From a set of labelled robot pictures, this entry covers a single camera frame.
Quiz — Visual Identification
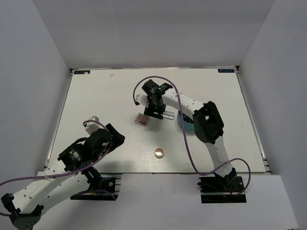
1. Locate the purple cable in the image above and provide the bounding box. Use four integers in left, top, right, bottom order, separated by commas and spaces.
132, 76, 251, 197
0, 120, 113, 216

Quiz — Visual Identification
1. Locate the round beige powder compact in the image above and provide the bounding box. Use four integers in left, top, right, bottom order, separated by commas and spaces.
154, 148, 165, 159

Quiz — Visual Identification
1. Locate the blue corner label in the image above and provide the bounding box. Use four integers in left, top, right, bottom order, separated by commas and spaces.
74, 70, 91, 75
218, 69, 235, 73

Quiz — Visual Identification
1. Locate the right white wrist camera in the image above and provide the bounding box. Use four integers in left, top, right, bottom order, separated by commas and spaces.
135, 93, 149, 107

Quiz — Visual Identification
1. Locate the teal round organizer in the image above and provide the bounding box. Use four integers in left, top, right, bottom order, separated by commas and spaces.
177, 111, 194, 132

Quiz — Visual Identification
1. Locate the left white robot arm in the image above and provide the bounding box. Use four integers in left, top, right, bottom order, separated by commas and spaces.
1, 124, 125, 230

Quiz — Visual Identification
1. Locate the right blue corner label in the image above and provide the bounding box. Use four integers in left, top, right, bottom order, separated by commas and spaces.
218, 69, 235, 73

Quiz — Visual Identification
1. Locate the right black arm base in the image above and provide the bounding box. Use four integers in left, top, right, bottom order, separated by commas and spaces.
197, 176, 247, 204

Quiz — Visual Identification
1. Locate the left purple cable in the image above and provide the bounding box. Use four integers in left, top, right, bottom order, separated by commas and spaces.
0, 120, 113, 216

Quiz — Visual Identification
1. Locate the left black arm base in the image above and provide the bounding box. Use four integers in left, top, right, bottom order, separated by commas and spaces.
70, 174, 122, 201

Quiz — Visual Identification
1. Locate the clear bottle black cap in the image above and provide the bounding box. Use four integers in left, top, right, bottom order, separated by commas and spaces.
162, 111, 175, 120

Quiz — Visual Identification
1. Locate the left blue corner label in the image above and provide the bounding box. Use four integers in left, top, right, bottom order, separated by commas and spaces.
74, 70, 91, 75

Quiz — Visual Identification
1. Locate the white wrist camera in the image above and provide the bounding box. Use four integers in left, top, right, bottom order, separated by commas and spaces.
83, 115, 101, 135
135, 93, 149, 107

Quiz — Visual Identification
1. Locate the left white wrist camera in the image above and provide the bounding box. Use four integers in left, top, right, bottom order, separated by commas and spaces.
83, 115, 101, 135

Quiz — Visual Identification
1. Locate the eyeshadow palette clear case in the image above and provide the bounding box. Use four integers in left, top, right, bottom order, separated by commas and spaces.
134, 113, 150, 127

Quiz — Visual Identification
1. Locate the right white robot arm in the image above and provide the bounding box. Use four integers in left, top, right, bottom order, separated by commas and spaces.
133, 77, 236, 191

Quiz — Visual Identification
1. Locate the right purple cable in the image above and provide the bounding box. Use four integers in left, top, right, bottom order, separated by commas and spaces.
132, 76, 251, 197

